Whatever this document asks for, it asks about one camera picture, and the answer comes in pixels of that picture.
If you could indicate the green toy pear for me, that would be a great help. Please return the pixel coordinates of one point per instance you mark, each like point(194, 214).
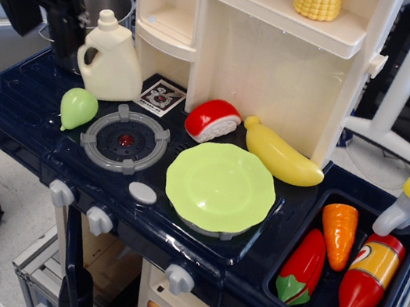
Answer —
point(78, 106)

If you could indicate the green plastic plate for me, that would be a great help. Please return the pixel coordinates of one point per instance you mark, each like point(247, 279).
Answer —
point(220, 188)

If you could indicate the stainless steel pot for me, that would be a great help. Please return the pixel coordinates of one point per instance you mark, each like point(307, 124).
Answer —
point(122, 10)

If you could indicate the cream toy detergent jug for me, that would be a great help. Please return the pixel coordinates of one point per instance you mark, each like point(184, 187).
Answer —
point(108, 63)

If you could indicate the black white sticker tag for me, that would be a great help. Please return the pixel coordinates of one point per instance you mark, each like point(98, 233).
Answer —
point(160, 98)

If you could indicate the grey toy stove burner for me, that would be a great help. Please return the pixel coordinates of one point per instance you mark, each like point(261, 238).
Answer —
point(125, 141)

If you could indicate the grey left stove knob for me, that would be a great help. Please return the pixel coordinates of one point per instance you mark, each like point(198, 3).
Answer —
point(60, 193)

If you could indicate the grey stove knob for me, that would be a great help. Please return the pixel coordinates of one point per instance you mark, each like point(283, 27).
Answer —
point(60, 193)
point(179, 279)
point(99, 221)

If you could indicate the cream toy kitchen cabinet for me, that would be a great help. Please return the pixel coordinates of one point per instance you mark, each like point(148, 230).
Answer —
point(301, 77)

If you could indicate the red white toy sushi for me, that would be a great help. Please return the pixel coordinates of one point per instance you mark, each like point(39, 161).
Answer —
point(212, 119)

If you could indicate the grey oval button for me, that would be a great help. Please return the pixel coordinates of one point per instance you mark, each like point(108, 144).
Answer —
point(142, 193)

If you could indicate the grey middle stove knob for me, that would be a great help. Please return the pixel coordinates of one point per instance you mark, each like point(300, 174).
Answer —
point(99, 221)

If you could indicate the yellow toy corn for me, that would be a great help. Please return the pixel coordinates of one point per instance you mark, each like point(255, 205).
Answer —
point(320, 10)

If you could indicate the yellow toy banana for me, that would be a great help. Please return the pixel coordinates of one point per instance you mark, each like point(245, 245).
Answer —
point(282, 160)

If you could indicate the grey right stove knob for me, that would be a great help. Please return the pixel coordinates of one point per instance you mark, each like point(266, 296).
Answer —
point(179, 279)

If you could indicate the orange toy carrot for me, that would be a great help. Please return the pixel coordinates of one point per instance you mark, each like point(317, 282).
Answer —
point(339, 223)

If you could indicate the red toy chili pepper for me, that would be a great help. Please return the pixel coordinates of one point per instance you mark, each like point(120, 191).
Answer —
point(300, 275)

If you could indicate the navy toy kitchen counter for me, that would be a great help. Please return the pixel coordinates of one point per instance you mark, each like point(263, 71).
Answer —
point(236, 273)

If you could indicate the grey yellow toy faucet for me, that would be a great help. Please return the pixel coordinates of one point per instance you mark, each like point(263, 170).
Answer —
point(396, 216)

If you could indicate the red toy ketchup bottle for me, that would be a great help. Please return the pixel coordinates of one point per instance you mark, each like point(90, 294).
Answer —
point(369, 275)

